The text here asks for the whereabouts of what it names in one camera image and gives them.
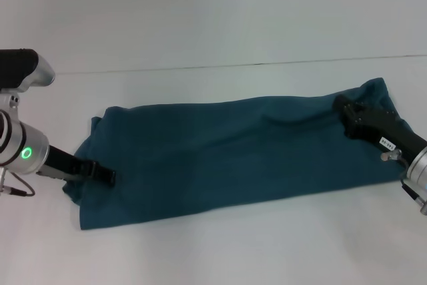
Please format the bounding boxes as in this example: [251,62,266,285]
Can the blue FREE print t-shirt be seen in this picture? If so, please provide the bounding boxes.
[63,77,418,232]

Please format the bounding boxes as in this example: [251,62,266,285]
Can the left gripper cable with plug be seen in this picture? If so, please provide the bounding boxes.
[0,167,36,198]

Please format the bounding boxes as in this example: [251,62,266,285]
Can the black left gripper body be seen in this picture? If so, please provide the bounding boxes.
[35,144,87,183]

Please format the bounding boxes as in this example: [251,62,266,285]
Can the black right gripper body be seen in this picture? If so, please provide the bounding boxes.
[348,103,427,163]

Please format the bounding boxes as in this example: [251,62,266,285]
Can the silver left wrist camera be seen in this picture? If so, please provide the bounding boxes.
[0,48,56,94]

